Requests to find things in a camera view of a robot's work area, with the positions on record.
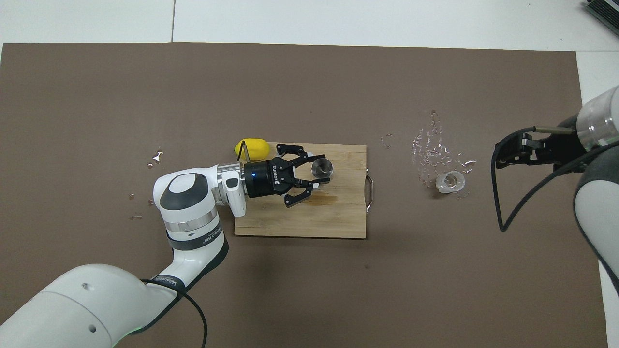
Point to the grey ribbed device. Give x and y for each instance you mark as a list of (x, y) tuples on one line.
[(607, 9)]

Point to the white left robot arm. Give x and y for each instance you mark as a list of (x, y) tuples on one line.
[(72, 309)]

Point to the brown table mat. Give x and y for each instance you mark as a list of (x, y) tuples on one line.
[(309, 290)]

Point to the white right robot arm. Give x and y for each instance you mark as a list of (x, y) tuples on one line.
[(599, 208)]

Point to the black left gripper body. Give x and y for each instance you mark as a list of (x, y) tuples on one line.
[(261, 179)]

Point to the wooden cutting board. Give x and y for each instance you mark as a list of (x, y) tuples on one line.
[(338, 217)]

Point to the small spilled water patch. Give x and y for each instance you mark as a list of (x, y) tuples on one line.
[(157, 156)]

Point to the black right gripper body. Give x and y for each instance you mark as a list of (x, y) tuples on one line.
[(561, 147)]

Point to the yellow lemon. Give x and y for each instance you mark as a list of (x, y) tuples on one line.
[(258, 150)]

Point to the large spilled water patch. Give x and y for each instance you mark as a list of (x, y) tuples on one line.
[(468, 163)]

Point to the scattered tiny water droplets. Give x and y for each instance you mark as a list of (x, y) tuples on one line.
[(131, 196)]

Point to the steel jigger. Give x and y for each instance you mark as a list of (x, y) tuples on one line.
[(322, 168)]

